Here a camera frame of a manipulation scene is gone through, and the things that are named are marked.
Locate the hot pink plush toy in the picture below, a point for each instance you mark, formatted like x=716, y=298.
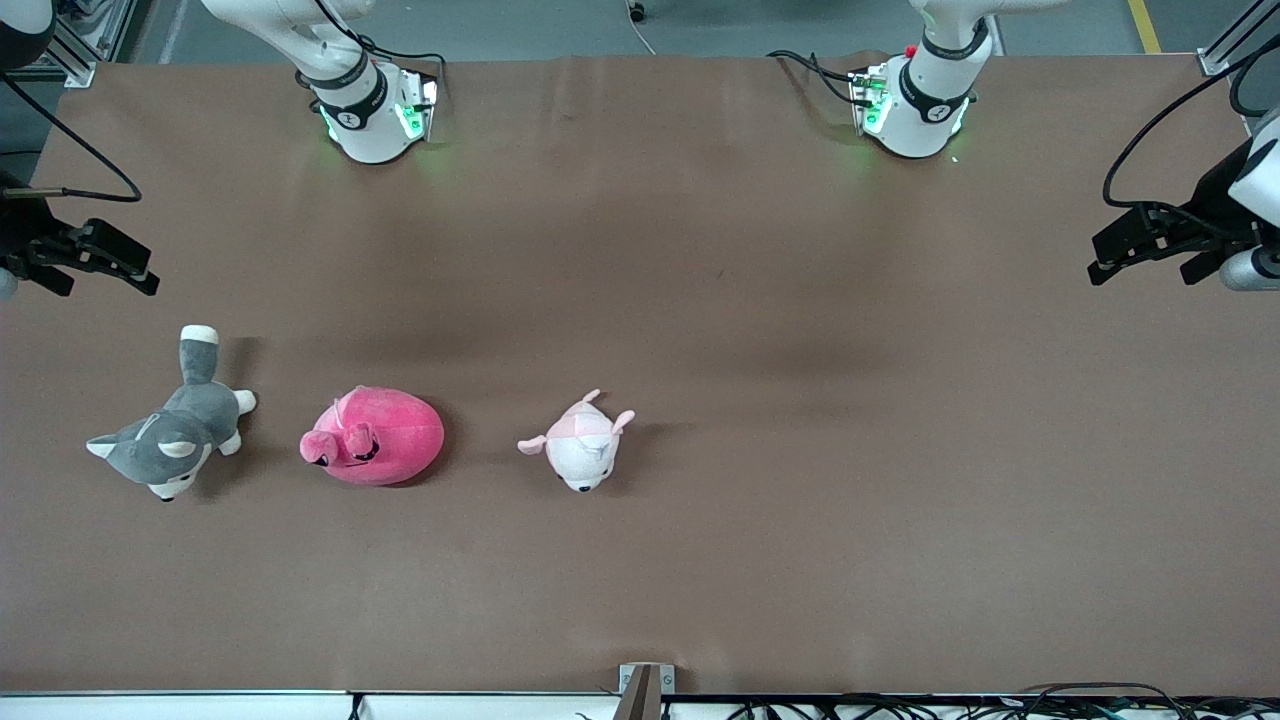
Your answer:
x=395, y=445

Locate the brown table cover sheet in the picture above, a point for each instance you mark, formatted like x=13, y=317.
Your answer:
x=700, y=560

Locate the grey white husky plush toy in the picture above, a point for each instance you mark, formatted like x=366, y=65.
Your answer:
x=175, y=440

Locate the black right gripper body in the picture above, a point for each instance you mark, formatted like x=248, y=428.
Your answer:
x=22, y=232

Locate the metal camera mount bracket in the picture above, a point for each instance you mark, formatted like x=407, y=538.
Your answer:
x=640, y=690

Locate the white table edge rail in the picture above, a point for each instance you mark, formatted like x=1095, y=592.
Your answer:
x=200, y=706

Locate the aluminium frame post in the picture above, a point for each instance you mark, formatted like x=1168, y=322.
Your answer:
x=75, y=72
x=1215, y=62

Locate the pale pink white plush toy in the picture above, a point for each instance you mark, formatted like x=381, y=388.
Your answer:
x=585, y=455

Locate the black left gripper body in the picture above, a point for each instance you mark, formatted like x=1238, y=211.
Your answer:
x=1213, y=192

